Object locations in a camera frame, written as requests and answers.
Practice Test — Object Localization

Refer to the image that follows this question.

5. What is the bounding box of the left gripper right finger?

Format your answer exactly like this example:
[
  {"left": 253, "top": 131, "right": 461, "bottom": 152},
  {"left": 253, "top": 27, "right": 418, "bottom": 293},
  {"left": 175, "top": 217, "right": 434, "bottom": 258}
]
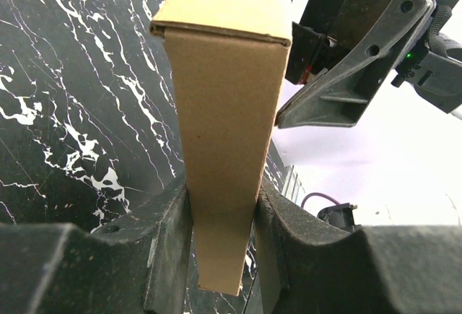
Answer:
[{"left": 255, "top": 180, "right": 461, "bottom": 313}]

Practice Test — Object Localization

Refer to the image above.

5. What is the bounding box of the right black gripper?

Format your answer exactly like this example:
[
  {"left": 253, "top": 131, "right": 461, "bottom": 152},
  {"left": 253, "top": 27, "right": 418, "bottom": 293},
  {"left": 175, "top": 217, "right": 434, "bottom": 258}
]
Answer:
[{"left": 275, "top": 0, "right": 436, "bottom": 128}]

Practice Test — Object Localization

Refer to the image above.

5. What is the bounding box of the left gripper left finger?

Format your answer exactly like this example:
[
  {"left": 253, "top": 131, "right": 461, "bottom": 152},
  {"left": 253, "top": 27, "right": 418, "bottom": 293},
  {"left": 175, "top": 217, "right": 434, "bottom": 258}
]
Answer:
[{"left": 1, "top": 178, "right": 192, "bottom": 313}]

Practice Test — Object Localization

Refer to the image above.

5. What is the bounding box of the brown cardboard box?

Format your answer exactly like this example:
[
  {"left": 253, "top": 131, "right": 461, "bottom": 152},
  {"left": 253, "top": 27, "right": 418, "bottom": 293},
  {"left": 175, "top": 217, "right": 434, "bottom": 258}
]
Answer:
[{"left": 149, "top": 0, "right": 292, "bottom": 295}]

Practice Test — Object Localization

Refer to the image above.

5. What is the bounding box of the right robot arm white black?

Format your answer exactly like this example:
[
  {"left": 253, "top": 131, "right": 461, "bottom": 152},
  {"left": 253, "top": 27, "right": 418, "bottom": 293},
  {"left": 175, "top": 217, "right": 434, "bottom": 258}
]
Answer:
[{"left": 275, "top": 0, "right": 461, "bottom": 128}]

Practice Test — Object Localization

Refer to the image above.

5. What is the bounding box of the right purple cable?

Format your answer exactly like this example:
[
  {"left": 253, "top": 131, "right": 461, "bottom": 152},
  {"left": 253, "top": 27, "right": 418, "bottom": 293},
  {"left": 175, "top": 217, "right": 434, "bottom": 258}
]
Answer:
[{"left": 300, "top": 191, "right": 342, "bottom": 209}]

